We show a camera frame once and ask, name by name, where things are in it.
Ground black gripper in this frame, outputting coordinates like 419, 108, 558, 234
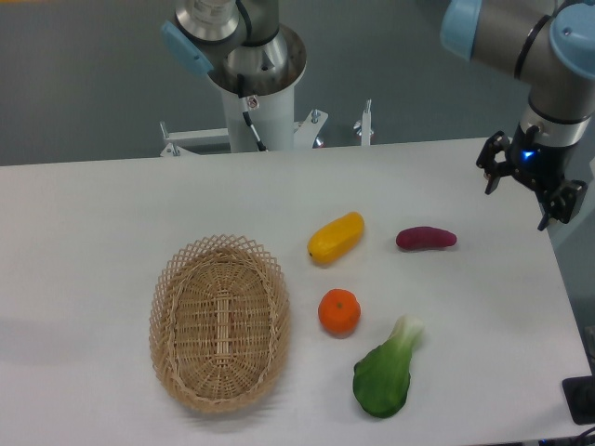
476, 125, 588, 231

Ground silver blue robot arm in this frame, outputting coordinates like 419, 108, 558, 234
161, 1, 594, 227

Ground purple sweet potato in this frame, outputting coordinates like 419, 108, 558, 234
395, 226, 457, 251

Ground yellow mango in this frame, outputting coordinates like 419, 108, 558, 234
307, 212, 364, 265

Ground black device at edge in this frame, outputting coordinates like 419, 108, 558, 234
562, 375, 594, 426

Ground orange tangerine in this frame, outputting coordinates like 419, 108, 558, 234
318, 288, 361, 336

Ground green bok choy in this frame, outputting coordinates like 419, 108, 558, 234
352, 315, 425, 419

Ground woven wicker basket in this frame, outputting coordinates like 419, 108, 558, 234
149, 235, 290, 413

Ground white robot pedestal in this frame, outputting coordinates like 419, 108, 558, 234
219, 86, 294, 153

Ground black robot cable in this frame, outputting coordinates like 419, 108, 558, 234
235, 72, 270, 152

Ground white metal base frame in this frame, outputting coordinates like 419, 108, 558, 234
158, 98, 376, 157

